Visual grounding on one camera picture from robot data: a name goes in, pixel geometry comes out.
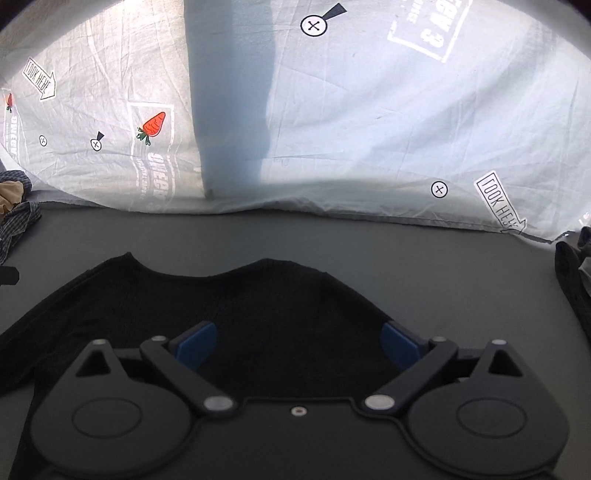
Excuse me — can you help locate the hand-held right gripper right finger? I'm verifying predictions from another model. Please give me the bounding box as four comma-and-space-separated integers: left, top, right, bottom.
362, 322, 522, 418

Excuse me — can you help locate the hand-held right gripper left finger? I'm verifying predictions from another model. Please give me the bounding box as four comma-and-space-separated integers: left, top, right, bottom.
74, 322, 240, 418

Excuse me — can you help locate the black knit sweater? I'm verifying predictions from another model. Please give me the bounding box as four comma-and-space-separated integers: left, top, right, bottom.
0, 252, 408, 480

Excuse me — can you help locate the plaid shirt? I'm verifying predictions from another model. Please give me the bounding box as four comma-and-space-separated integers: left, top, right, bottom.
0, 170, 43, 267

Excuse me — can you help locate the beige garment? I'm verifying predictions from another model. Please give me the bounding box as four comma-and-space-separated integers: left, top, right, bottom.
0, 181, 25, 216

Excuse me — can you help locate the folded dark grey garment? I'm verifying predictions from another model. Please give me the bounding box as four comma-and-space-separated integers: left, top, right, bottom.
554, 239, 591, 335

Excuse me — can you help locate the printed white sheet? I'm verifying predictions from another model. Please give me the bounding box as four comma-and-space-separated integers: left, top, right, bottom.
0, 0, 591, 244

